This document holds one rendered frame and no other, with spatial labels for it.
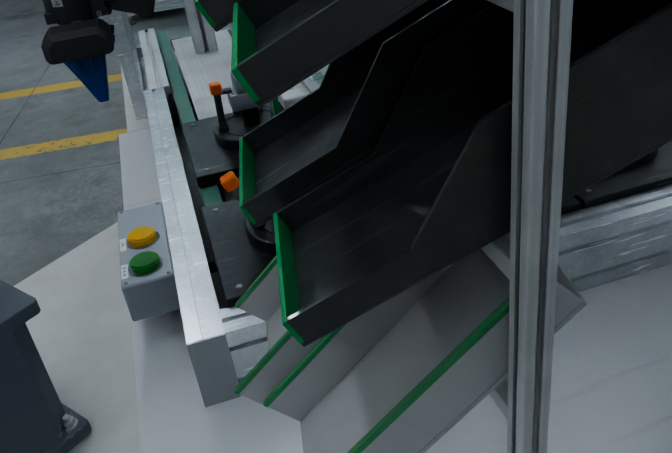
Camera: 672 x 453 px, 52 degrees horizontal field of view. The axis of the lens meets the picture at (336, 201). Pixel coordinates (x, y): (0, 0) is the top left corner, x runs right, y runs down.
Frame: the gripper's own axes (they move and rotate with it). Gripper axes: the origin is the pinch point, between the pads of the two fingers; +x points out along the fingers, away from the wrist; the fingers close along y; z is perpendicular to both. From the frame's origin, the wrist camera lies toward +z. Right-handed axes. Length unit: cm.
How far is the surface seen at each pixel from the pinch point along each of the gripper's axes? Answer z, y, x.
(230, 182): 11.5, 4.0, 18.9
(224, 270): 8.1, -0.9, 28.5
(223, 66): 21, 95, 34
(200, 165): 8.8, 30.9, 28.6
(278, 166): 14.5, -21.1, 5.3
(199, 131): 10, 45, 29
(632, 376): 50, -27, 40
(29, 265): -63, 179, 126
